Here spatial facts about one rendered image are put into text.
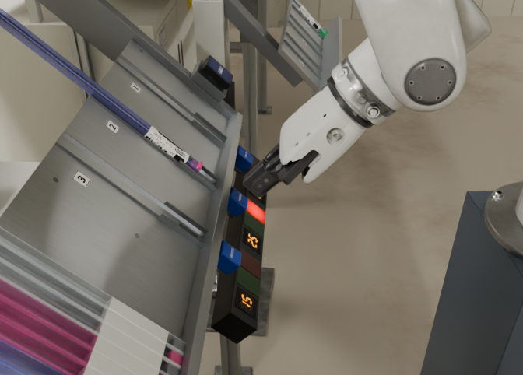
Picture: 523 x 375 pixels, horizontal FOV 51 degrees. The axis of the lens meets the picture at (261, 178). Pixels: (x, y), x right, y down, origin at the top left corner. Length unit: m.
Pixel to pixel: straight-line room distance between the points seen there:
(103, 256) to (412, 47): 0.34
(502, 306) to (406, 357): 0.77
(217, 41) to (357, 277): 0.84
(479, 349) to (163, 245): 0.44
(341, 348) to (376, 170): 0.87
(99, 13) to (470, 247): 0.61
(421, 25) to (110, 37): 0.50
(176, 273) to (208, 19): 0.65
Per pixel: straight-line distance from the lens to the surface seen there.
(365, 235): 1.80
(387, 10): 0.51
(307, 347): 1.45
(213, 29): 1.12
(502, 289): 0.72
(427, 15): 0.51
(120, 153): 0.63
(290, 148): 0.63
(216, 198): 0.68
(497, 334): 0.75
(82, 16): 0.86
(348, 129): 0.61
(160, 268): 0.56
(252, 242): 0.72
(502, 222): 0.73
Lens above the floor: 1.12
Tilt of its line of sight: 33 degrees down
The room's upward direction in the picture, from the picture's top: straight up
